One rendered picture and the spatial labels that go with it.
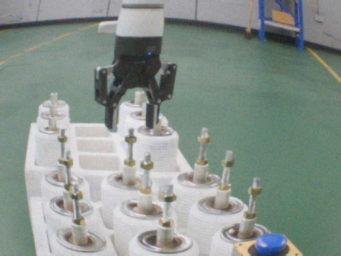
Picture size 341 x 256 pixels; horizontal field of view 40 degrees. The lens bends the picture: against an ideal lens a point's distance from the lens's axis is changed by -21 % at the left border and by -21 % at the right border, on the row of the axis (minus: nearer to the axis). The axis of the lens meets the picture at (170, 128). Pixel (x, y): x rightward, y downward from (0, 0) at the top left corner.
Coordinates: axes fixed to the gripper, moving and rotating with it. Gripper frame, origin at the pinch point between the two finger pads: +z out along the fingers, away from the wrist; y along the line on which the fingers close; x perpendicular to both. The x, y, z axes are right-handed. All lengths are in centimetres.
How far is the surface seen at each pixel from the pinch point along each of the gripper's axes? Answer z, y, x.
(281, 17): -1, 424, 390
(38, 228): 17.1, -19.8, -1.4
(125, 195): 10.7, -2.7, -3.7
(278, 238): 2.1, -4.8, -41.4
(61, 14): 18, 218, 628
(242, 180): 35, 63, 44
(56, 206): 9.7, -17.6, -7.8
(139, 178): 9.8, 2.2, 0.4
